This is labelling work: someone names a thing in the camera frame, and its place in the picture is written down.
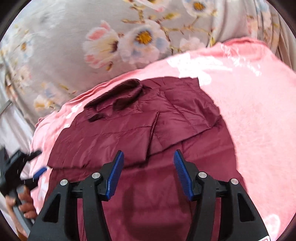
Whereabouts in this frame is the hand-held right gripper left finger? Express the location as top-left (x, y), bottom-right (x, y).
top-left (27, 150), bottom-right (125, 241)

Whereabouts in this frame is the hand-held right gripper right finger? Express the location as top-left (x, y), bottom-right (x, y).
top-left (173, 149), bottom-right (271, 241)

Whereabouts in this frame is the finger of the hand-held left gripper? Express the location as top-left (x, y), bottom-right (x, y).
top-left (22, 150), bottom-right (43, 164)
top-left (22, 167), bottom-right (48, 189)

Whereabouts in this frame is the maroon puffer jacket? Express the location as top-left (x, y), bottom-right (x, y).
top-left (47, 77), bottom-right (245, 241)

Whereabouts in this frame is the person's left hand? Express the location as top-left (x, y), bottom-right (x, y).
top-left (6, 186), bottom-right (37, 219)

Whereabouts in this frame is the pink printed blanket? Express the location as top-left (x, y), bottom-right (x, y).
top-left (30, 37), bottom-right (296, 241)

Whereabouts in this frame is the grey floral bedsheet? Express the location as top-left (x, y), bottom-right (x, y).
top-left (0, 0), bottom-right (287, 130)

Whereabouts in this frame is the beige curtain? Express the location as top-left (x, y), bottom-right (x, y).
top-left (276, 19), bottom-right (295, 70)

